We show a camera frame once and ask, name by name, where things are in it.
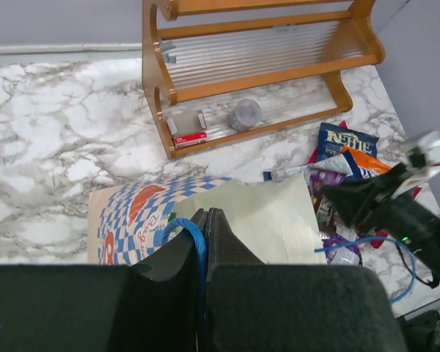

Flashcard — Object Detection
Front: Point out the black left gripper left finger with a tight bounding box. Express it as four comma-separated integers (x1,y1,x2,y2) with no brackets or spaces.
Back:
0,210,208,351

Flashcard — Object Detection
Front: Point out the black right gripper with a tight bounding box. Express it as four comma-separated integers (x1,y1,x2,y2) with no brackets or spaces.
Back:
320,163,440,287

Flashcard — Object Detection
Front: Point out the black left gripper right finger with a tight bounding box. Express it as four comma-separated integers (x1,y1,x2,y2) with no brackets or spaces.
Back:
204,208,406,351

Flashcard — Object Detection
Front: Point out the purple snack packet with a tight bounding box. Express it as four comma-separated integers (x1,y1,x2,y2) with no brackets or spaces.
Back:
309,168,362,265

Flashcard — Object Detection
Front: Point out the orange candy packet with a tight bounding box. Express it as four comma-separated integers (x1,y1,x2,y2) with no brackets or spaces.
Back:
340,146,391,179

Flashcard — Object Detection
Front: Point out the pink real chips bag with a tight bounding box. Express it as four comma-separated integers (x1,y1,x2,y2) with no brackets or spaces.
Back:
307,120,425,250

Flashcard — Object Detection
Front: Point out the blue kettle chips bag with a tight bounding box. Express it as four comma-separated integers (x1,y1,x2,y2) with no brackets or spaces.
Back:
317,122,379,161

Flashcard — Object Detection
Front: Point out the checkered paper bag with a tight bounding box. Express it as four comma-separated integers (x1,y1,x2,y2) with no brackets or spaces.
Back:
87,176,333,265

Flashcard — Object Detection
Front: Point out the small clear plastic cup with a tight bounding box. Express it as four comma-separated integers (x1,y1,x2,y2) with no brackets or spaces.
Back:
228,98,263,133

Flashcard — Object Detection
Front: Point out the small red white box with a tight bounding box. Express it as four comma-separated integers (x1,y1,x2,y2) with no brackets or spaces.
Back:
173,131,208,149

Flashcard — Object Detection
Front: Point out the orange wooden rack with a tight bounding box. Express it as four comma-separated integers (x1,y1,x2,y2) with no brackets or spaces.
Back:
142,1,385,158

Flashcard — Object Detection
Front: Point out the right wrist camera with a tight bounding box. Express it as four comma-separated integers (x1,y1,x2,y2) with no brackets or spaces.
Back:
394,131,440,197

